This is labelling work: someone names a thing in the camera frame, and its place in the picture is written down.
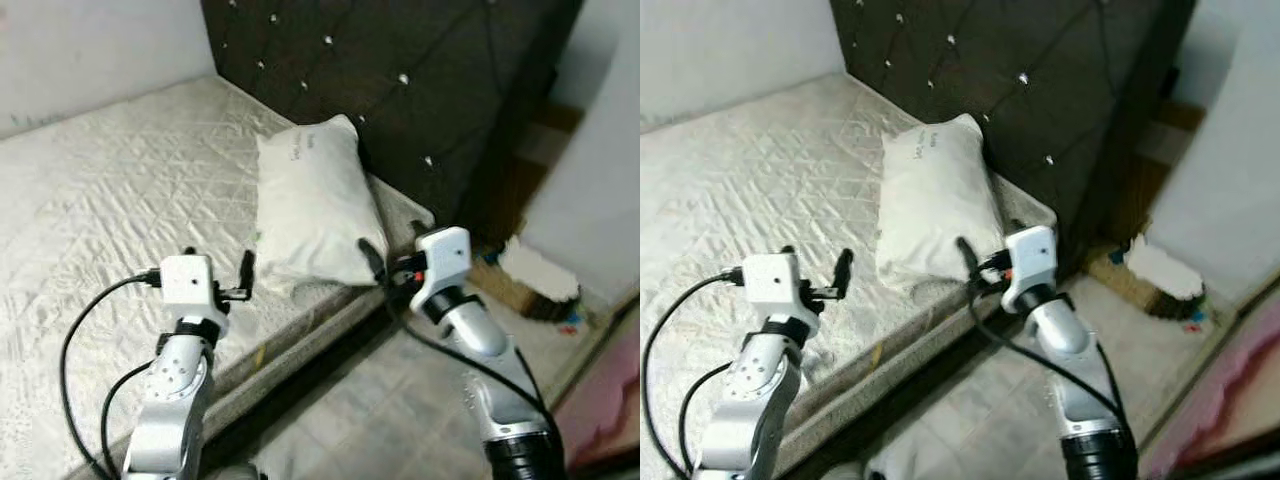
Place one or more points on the white pillow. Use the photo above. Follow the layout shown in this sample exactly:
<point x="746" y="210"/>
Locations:
<point x="940" y="200"/>
<point x="315" y="200"/>

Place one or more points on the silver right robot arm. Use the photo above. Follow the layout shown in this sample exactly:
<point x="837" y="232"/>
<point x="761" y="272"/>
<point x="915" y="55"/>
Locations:
<point x="475" y="335"/>
<point x="1065" y="335"/>

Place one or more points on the white quilted mattress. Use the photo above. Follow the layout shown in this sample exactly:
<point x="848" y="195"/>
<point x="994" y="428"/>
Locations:
<point x="760" y="180"/>
<point x="120" y="180"/>

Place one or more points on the brown cardboard box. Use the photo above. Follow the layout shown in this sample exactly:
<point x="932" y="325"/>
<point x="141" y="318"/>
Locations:
<point x="495" y="285"/>
<point x="1110" y="270"/>

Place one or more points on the white cardboard piece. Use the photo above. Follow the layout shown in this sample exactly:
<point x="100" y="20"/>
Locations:
<point x="535" y="270"/>
<point x="1165" y="268"/>

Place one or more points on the dark tufted headboard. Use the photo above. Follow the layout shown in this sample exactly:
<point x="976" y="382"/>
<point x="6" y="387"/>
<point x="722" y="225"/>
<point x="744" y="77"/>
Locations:
<point x="1030" y="60"/>
<point x="400" y="60"/>

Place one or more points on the silver robot left leg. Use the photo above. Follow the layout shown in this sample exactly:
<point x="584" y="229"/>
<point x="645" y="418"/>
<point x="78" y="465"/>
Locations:
<point x="238" y="473"/>
<point x="842" y="472"/>

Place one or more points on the pink patterned cloth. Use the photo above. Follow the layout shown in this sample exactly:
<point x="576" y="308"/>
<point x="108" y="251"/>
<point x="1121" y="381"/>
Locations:
<point x="610" y="400"/>
<point x="1220" y="390"/>

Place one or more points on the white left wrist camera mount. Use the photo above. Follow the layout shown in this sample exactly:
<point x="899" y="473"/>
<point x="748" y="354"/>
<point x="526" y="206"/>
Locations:
<point x="188" y="285"/>
<point x="772" y="282"/>

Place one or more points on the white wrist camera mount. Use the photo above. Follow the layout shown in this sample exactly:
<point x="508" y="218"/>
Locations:
<point x="445" y="255"/>
<point x="772" y="282"/>
<point x="1032" y="255"/>
<point x="188" y="285"/>

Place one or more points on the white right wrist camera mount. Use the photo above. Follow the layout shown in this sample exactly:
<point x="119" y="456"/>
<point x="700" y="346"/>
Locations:
<point x="445" y="255"/>
<point x="1032" y="255"/>

